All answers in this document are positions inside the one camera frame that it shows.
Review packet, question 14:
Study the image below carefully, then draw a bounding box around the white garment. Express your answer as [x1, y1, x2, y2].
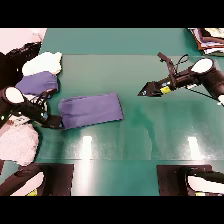
[21, 51, 64, 77]

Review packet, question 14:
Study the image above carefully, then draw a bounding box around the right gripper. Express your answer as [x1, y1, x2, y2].
[137, 77, 175, 99]

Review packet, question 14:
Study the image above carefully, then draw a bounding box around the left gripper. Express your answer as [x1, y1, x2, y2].
[41, 113, 65, 130]

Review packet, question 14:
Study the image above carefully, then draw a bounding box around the black garment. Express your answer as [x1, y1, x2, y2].
[0, 41, 43, 91]

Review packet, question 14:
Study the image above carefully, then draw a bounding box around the heap of clothes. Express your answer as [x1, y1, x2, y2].
[187, 28, 224, 57]

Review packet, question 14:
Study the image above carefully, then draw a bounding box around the black cable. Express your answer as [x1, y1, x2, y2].
[175, 54, 191, 72]

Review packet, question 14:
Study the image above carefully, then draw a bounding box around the pale pink garment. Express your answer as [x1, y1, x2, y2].
[0, 122, 41, 167]

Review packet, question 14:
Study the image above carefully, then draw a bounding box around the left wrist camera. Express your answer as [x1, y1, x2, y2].
[32, 87, 58, 112]

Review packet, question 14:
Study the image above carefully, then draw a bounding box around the purple shirt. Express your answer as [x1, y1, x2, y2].
[57, 92, 125, 131]

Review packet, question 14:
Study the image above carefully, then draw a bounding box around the purple garment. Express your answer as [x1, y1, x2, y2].
[15, 71, 60, 96]

